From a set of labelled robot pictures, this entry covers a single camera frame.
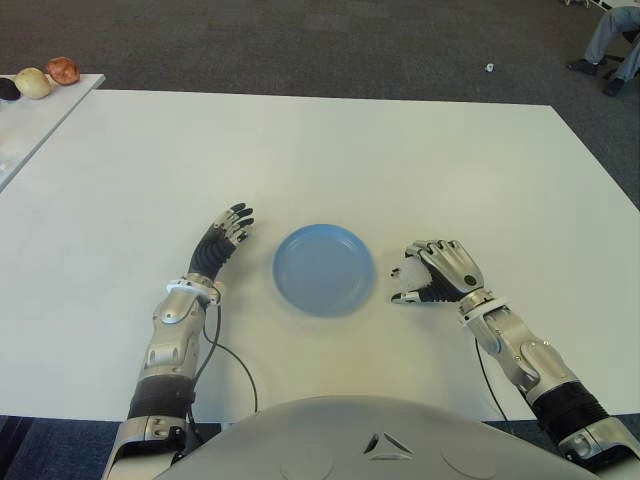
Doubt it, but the grey robot torso shell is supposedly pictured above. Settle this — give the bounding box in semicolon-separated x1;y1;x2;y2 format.
169;394;640;480

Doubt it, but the white square charger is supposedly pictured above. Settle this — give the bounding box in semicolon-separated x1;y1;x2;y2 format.
390;255;433;294

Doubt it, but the seated person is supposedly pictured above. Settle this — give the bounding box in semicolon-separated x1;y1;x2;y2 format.
566;5;640;98

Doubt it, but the blue round plate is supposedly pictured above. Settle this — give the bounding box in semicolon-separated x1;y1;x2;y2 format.
271;222;377;318

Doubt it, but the white side table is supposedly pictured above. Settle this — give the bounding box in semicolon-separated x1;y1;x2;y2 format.
0;73;107;194

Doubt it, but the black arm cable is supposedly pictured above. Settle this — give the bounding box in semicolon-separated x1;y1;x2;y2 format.
186;299;259;437
474;339;509;427

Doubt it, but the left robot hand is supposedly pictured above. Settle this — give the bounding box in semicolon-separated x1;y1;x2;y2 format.
189;201;256;282

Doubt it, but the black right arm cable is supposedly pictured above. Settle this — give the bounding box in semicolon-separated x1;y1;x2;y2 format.
474;339;509;427

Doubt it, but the black round object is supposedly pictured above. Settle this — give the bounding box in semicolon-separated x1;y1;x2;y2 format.
0;76;23;103

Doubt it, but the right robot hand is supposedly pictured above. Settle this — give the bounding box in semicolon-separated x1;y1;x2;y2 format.
389;239;484;306

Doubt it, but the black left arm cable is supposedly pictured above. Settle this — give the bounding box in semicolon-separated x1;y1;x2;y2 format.
186;299;259;437

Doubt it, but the brown round bread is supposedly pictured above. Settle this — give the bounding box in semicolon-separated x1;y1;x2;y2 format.
45;55;82;86

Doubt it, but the beige round fruit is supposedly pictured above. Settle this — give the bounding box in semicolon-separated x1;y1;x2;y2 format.
14;66;54;101

